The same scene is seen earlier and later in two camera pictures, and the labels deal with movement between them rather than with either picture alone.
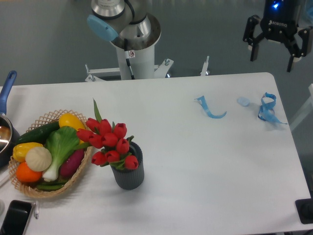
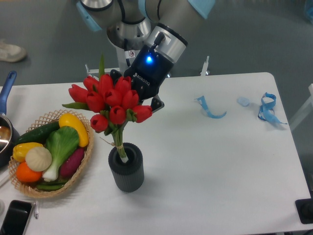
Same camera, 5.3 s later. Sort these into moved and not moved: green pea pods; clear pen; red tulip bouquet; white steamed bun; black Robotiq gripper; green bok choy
Moved: red tulip bouquet; black Robotiq gripper
Not moved: green pea pods; white steamed bun; clear pen; green bok choy
